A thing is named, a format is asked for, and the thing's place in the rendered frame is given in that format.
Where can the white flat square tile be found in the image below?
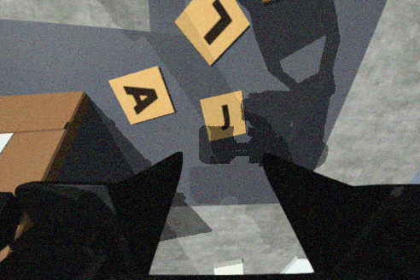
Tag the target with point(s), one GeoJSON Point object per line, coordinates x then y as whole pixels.
{"type": "Point", "coordinates": [229, 268]}
{"type": "Point", "coordinates": [297, 265]}

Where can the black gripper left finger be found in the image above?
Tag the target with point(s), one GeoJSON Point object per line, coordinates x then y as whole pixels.
{"type": "Point", "coordinates": [135, 209]}

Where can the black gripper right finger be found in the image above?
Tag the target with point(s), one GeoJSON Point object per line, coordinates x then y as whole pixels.
{"type": "Point", "coordinates": [329, 218]}

